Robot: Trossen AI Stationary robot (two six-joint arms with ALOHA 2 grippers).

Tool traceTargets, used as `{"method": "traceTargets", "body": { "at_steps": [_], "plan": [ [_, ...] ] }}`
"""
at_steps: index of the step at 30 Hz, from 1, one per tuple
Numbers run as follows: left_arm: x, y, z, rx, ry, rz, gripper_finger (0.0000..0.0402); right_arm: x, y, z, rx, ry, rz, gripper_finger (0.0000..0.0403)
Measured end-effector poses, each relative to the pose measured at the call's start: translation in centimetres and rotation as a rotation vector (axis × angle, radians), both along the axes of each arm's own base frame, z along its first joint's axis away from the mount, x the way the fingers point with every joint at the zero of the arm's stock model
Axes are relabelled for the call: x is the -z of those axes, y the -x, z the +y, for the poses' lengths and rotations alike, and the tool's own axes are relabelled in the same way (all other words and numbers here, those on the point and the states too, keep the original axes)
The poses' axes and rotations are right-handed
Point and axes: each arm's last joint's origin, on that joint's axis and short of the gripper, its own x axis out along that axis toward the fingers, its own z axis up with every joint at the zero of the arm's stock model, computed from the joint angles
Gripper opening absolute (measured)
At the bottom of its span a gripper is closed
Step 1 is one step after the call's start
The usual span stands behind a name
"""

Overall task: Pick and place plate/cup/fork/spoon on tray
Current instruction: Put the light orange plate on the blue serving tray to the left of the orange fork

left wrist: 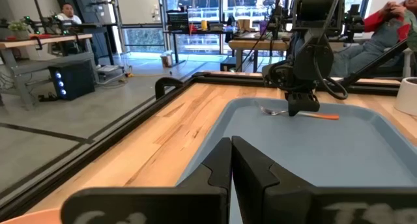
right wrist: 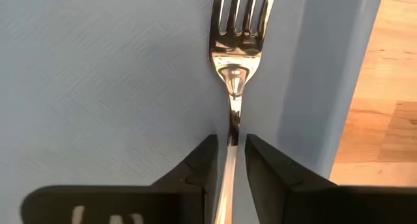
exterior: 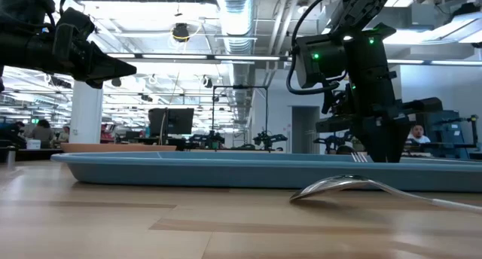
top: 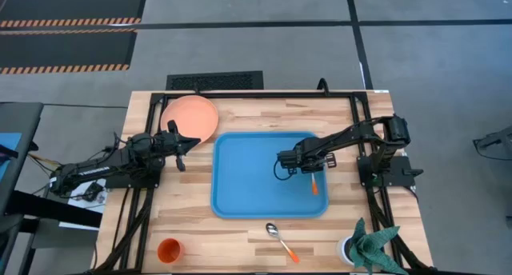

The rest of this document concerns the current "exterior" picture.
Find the black ceiling-hung camera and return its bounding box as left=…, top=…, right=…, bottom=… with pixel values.
left=172, top=22, right=191, bottom=42

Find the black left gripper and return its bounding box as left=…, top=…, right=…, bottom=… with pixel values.
left=48, top=32, right=138, bottom=90

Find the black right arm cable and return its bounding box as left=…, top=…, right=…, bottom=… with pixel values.
left=285, top=0, right=349, bottom=96

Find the black computer monitor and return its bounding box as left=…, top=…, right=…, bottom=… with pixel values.
left=148, top=107, right=195, bottom=136

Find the blue plastic tray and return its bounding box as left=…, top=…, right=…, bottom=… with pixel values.
left=50, top=151, right=482, bottom=193

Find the long overhead light bar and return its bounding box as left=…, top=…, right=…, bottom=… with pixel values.
left=107, top=52, right=482, bottom=67

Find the silver metal fork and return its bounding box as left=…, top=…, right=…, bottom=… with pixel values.
left=349, top=151, right=370, bottom=163

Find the blue machine cabinet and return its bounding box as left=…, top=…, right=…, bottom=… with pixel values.
left=424, top=109, right=480, bottom=160

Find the silver ceiling air duct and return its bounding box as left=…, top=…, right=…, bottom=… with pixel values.
left=215, top=0, right=261, bottom=89

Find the white round pillar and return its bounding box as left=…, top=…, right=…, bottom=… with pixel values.
left=69, top=80, right=105, bottom=145

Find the silver spoon with pale handle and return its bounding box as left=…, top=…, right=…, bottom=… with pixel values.
left=288, top=174, right=482, bottom=215

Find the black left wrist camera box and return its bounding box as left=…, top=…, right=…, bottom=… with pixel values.
left=51, top=7, right=96, bottom=62

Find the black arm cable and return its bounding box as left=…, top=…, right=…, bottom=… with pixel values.
left=56, top=0, right=78, bottom=16
left=285, top=0, right=349, bottom=96

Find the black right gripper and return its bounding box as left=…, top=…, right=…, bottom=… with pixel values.
left=315, top=89, right=444, bottom=164

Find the orange round plate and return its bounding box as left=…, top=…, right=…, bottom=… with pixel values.
left=60, top=142, right=177, bottom=154

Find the black metal rig frame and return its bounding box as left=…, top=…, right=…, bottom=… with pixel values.
left=212, top=84, right=270, bottom=151

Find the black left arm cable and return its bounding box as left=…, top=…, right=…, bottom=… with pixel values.
left=56, top=0, right=78, bottom=16

